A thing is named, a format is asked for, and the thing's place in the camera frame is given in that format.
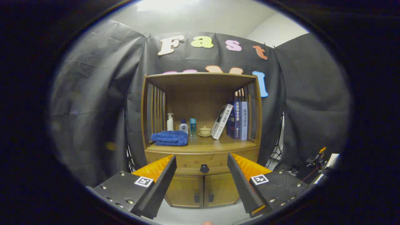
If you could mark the beige lidded teacup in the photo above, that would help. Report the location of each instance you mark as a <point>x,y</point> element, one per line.
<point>205,131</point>

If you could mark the wooden drawer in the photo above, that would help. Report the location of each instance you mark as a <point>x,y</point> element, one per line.
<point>200,159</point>

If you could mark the wooden countertop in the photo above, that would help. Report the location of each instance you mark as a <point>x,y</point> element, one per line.
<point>215,144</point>

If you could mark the wooden cabinet door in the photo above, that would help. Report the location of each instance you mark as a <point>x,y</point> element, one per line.
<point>184,190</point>
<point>222,189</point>

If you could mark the black equipment with orange part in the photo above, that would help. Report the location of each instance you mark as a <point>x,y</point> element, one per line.
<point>317,161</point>

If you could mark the light blue book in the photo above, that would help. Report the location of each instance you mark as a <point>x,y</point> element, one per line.
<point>244,122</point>

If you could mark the white book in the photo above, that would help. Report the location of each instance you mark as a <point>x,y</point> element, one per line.
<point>220,125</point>

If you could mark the blue folded towel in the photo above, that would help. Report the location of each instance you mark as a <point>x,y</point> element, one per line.
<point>168,138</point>

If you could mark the white pump bottle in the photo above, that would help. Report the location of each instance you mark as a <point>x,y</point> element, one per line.
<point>170,125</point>

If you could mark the white paper sheet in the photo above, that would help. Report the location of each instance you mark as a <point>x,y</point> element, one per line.
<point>332,159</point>

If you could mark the white bottle with blue cap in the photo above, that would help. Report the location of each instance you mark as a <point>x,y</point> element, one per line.
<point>183,127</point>

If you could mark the clear blue bottle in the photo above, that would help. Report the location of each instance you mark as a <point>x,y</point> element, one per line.
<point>193,126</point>

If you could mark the wooden cabinet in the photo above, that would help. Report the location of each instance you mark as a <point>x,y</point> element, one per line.
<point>200,103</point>

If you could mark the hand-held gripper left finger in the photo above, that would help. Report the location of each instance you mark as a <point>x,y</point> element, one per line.
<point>162,184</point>

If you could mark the black backdrop cloth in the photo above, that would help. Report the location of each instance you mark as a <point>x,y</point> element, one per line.
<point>93,109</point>

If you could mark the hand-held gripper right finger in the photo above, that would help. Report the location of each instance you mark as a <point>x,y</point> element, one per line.
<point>242,184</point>

